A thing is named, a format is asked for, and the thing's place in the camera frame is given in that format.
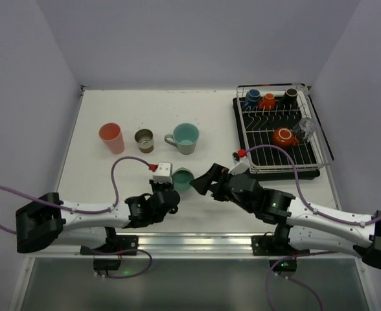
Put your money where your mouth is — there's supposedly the clear glass cup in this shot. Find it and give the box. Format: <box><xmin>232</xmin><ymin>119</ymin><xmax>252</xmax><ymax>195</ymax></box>
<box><xmin>292</xmin><ymin>117</ymin><xmax>316</xmax><ymax>144</ymax></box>

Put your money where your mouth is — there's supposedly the black drip tray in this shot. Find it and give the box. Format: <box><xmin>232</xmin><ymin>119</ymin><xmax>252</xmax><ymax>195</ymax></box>
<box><xmin>233</xmin><ymin>97</ymin><xmax>320</xmax><ymax>181</ymax></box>

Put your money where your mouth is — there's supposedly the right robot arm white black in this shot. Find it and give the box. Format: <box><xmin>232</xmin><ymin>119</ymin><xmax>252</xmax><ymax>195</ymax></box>
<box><xmin>190</xmin><ymin>164</ymin><xmax>381</xmax><ymax>270</ymax></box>

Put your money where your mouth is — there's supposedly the blue cup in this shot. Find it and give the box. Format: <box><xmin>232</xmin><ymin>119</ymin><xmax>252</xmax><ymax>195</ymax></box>
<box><xmin>243</xmin><ymin>89</ymin><xmax>261</xmax><ymax>109</ymax></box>

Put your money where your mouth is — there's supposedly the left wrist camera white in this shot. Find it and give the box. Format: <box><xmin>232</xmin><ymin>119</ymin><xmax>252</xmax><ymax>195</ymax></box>
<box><xmin>149</xmin><ymin>162</ymin><xmax>172</xmax><ymax>183</ymax></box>

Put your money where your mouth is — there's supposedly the orange cup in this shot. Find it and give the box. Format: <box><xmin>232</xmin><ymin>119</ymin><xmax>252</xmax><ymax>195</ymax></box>
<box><xmin>259</xmin><ymin>93</ymin><xmax>277</xmax><ymax>111</ymax></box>

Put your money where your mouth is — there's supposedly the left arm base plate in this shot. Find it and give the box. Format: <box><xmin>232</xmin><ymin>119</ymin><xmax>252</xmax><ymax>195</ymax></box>
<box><xmin>80</xmin><ymin>235</ymin><xmax>139</xmax><ymax>256</ymax></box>

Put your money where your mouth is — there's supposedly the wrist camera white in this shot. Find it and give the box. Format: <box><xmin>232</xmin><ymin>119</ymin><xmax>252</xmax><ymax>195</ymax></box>
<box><xmin>229</xmin><ymin>149</ymin><xmax>250</xmax><ymax>175</ymax></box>
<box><xmin>149</xmin><ymin>162</ymin><xmax>172</xmax><ymax>183</ymax></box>

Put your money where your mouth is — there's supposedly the black cup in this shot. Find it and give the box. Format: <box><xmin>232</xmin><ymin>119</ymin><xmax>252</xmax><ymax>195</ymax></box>
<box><xmin>281</xmin><ymin>87</ymin><xmax>298</xmax><ymax>106</ymax></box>

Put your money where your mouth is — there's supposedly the pink plastic cup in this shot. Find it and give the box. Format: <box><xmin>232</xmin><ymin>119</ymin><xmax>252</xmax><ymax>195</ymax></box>
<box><xmin>98</xmin><ymin>122</ymin><xmax>125</xmax><ymax>154</ymax></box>

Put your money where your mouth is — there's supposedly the red glazed round cup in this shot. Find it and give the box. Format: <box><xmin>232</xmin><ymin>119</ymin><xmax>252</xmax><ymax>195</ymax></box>
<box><xmin>271</xmin><ymin>127</ymin><xmax>299</xmax><ymax>149</ymax></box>

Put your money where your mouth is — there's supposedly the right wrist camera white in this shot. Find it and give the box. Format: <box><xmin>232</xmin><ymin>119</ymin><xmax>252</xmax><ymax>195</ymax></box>
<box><xmin>229</xmin><ymin>149</ymin><xmax>250</xmax><ymax>175</ymax></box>

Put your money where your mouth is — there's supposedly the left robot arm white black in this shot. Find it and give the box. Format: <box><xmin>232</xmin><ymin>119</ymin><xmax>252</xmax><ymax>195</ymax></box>
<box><xmin>16</xmin><ymin>182</ymin><xmax>180</xmax><ymax>253</ymax></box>

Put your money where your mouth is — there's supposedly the wire dish rack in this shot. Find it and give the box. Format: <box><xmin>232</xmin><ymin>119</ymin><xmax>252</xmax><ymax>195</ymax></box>
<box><xmin>233</xmin><ymin>83</ymin><xmax>334</xmax><ymax>172</ymax></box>

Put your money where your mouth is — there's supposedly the aluminium mounting rail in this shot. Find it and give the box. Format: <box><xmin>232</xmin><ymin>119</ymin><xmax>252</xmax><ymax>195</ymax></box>
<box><xmin>25</xmin><ymin>230</ymin><xmax>366</xmax><ymax>259</ymax></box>

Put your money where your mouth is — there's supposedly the steel cup with cork base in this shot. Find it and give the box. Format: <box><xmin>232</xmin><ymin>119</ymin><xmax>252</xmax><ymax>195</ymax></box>
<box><xmin>134</xmin><ymin>129</ymin><xmax>154</xmax><ymax>154</ymax></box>

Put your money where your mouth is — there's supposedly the pale green mug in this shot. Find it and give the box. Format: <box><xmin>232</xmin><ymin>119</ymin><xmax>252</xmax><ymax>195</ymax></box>
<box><xmin>164</xmin><ymin>123</ymin><xmax>200</xmax><ymax>155</ymax></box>
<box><xmin>172</xmin><ymin>167</ymin><xmax>194</xmax><ymax>192</ymax></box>

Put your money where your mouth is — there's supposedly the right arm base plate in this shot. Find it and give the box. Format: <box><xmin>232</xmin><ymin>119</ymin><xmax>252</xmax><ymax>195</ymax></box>
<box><xmin>251</xmin><ymin>231</ymin><xmax>295</xmax><ymax>256</ymax></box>

